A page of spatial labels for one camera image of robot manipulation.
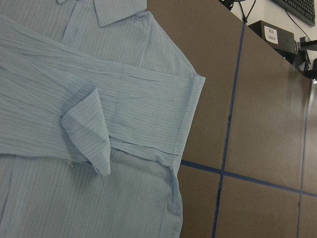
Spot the light blue button-up shirt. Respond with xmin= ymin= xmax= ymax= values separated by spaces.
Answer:
xmin=0 ymin=0 xmax=205 ymax=238

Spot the black labelled box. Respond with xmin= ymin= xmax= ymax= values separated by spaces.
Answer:
xmin=249 ymin=20 xmax=298 ymax=54

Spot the black keyboard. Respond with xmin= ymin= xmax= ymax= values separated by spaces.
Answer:
xmin=273 ymin=0 xmax=316 ymax=27

